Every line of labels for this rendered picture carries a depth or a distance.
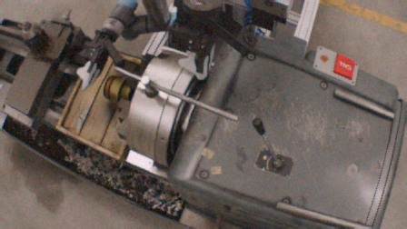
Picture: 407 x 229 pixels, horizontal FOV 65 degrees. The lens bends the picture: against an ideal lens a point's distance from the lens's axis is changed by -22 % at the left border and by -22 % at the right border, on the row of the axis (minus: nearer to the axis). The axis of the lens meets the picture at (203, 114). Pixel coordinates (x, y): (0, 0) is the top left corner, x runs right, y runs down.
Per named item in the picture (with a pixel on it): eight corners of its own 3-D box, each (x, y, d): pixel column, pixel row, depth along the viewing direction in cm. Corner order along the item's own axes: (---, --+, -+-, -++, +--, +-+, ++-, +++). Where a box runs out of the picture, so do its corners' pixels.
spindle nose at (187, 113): (216, 94, 126) (210, 73, 105) (191, 158, 122) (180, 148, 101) (207, 92, 126) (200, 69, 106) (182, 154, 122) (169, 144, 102)
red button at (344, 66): (353, 64, 98) (355, 61, 96) (351, 82, 97) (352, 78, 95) (336, 55, 99) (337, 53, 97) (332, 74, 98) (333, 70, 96)
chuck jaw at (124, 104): (153, 109, 112) (135, 144, 107) (155, 117, 117) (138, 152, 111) (121, 96, 114) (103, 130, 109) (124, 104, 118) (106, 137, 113)
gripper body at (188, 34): (183, 28, 83) (185, -14, 73) (221, 40, 81) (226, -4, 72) (166, 50, 78) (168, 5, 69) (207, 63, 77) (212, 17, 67)
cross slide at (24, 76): (78, 26, 146) (75, 21, 142) (32, 119, 134) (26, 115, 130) (52, 20, 149) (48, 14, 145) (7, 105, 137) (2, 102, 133)
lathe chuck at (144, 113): (204, 78, 133) (193, 40, 102) (168, 168, 127) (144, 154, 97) (179, 70, 134) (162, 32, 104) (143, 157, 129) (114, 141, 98)
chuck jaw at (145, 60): (164, 91, 116) (171, 54, 109) (157, 98, 112) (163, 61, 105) (132, 79, 118) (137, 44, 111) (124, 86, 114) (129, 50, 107)
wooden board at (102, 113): (163, 71, 143) (162, 65, 139) (123, 162, 133) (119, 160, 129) (98, 50, 148) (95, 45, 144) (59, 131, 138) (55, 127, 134)
